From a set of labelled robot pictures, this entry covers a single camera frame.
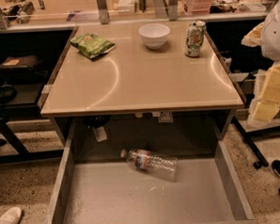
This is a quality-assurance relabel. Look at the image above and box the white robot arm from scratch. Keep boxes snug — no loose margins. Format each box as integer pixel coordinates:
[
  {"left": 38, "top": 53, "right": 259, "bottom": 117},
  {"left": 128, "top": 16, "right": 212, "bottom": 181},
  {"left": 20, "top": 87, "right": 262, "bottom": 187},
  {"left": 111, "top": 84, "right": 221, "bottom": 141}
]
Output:
[{"left": 241, "top": 0, "right": 280, "bottom": 122}]

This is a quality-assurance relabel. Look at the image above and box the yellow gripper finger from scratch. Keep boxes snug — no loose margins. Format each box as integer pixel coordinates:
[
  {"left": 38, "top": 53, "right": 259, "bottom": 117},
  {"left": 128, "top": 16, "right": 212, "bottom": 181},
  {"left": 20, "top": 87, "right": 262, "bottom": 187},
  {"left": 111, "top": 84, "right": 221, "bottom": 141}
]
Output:
[
  {"left": 252, "top": 62, "right": 280, "bottom": 122},
  {"left": 241, "top": 22, "right": 263, "bottom": 47}
]

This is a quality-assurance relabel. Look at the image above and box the green patterned drink can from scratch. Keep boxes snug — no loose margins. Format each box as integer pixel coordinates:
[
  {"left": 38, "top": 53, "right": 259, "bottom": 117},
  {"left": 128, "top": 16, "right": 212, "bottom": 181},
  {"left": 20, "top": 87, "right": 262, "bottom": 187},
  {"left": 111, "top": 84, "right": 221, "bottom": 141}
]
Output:
[{"left": 185, "top": 20, "right": 206, "bottom": 57}]

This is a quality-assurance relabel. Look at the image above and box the green chip bag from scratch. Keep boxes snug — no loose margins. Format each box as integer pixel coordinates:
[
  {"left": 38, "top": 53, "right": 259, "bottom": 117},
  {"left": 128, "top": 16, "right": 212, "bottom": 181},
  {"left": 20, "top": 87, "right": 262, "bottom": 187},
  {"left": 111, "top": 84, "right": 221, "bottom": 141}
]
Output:
[{"left": 70, "top": 33, "right": 115, "bottom": 60}]

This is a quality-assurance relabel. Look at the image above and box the clear plastic water bottle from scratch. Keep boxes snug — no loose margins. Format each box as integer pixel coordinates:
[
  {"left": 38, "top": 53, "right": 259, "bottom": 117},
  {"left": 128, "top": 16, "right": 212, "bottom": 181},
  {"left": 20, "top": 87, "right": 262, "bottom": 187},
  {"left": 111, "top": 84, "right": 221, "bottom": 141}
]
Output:
[{"left": 120, "top": 149, "right": 178, "bottom": 182}]

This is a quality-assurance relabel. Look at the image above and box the open grey drawer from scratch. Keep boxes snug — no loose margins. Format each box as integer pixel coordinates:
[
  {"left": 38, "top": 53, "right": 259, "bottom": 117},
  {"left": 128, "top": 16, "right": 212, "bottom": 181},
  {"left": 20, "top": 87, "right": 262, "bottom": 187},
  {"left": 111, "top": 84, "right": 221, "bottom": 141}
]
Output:
[{"left": 46, "top": 114, "right": 256, "bottom": 224}]

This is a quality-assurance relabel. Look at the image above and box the white ceramic bowl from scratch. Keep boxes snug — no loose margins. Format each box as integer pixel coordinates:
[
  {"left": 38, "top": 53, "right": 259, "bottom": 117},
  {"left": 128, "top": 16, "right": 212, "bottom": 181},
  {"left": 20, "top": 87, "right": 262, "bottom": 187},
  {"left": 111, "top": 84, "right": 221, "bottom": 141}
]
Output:
[{"left": 138, "top": 24, "right": 171, "bottom": 49}]

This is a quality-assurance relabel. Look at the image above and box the tissue box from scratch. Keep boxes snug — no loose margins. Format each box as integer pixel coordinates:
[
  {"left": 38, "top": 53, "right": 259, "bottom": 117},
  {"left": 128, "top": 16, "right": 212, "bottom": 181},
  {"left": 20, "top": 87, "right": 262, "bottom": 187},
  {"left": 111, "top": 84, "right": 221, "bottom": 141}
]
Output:
[{"left": 117, "top": 0, "right": 136, "bottom": 14}]

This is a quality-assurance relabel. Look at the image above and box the black chair with bag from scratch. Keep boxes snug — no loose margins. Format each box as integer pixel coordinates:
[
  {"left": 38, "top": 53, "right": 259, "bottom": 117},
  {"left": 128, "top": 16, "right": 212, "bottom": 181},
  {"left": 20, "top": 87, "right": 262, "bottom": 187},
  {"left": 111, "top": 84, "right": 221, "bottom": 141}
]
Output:
[{"left": 0, "top": 40, "right": 54, "bottom": 157}]

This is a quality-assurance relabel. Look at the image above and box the white shoe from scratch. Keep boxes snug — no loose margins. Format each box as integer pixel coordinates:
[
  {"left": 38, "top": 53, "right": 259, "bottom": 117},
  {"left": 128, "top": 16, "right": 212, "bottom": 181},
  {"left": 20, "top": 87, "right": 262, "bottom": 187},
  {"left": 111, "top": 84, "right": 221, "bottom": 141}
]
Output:
[{"left": 0, "top": 206, "right": 23, "bottom": 224}]

